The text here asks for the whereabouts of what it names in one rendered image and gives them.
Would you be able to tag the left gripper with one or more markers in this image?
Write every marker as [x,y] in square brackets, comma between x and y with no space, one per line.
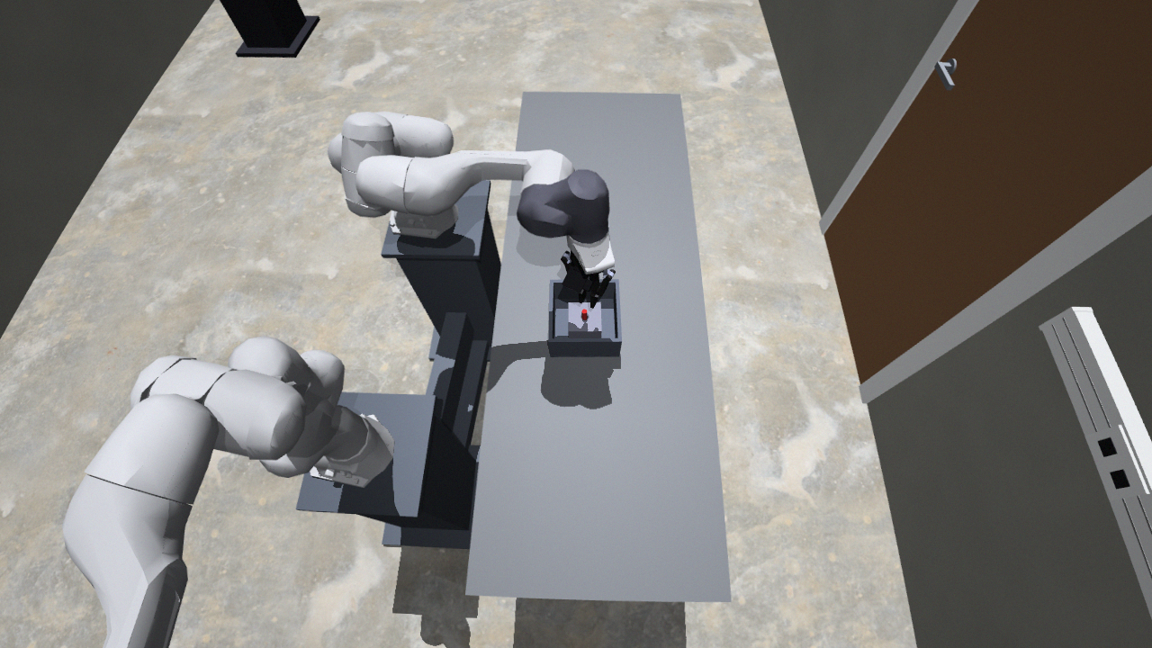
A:
[569,259]

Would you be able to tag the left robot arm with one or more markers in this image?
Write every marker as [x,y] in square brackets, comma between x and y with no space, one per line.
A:
[420,182]

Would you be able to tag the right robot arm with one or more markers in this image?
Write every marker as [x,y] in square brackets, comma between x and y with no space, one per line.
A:
[128,543]

